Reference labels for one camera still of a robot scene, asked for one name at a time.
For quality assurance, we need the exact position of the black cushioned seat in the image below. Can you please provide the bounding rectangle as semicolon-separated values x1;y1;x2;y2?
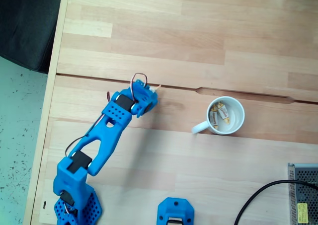
0;0;64;74

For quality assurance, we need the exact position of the pale wooden base board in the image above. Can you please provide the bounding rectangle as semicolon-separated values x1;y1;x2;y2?
38;119;318;225

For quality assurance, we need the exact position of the perforated metal power supply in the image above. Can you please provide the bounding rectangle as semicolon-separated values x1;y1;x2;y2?
287;162;318;225

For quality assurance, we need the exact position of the white printed mug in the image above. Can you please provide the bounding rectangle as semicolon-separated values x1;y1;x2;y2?
191;96;246;136

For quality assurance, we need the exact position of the blue post mount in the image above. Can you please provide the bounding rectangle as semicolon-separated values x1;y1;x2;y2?
158;197;195;225

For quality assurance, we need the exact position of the black power cable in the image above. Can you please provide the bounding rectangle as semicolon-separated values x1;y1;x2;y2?
235;180;318;225

